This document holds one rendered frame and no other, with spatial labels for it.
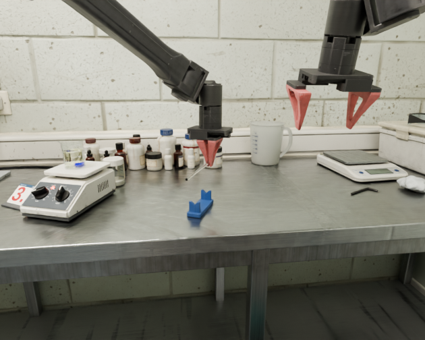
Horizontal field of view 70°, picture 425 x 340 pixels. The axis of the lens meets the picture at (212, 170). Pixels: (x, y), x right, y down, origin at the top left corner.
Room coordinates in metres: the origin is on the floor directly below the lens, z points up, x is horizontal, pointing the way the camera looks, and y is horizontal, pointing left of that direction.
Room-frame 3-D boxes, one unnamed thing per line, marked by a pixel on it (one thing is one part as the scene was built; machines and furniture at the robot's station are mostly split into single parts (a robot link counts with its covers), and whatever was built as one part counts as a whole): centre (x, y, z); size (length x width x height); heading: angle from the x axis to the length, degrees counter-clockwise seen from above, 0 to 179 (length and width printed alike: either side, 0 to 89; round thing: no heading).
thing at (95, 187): (0.73, 0.35, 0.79); 0.22 x 0.13 x 0.08; 166
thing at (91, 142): (1.09, 0.44, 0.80); 0.06 x 0.06 x 0.10
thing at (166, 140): (1.11, 0.17, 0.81); 0.07 x 0.07 x 0.13
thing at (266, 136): (1.12, -0.21, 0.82); 0.18 x 0.13 x 0.15; 46
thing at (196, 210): (0.69, 0.03, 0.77); 0.10 x 0.03 x 0.04; 162
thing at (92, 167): (0.76, 0.35, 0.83); 0.12 x 0.12 x 0.01; 76
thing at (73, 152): (0.75, 0.35, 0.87); 0.06 x 0.05 x 0.08; 124
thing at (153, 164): (1.04, 0.20, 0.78); 0.05 x 0.05 x 0.06
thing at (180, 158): (1.06, 0.12, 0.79); 0.03 x 0.03 x 0.08
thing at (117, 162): (0.87, 0.29, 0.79); 0.06 x 0.06 x 0.08
